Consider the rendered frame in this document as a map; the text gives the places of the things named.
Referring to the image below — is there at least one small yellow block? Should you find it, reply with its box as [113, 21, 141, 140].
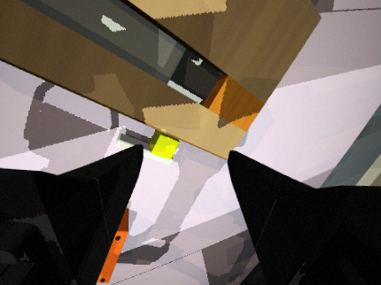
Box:
[150, 129, 180, 159]

